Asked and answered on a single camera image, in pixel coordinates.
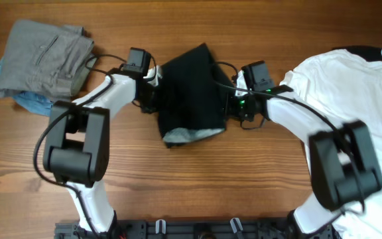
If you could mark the black shorts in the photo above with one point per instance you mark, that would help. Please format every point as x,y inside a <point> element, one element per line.
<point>190,103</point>

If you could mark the folded blue jeans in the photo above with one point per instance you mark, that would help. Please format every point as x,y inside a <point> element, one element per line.
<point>32,102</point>

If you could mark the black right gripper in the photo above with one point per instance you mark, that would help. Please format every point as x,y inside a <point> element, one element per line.
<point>230,109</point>

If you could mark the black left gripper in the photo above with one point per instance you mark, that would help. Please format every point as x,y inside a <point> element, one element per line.
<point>149,106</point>

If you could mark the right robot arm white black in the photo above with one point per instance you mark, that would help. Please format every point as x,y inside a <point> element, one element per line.
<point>342,161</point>

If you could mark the white t-shirt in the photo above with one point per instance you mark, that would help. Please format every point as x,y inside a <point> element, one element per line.
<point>343,85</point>

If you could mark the folded grey trousers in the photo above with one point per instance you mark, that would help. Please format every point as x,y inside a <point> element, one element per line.
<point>45,59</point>

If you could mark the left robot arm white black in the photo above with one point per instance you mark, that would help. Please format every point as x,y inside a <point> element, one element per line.
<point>76,149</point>

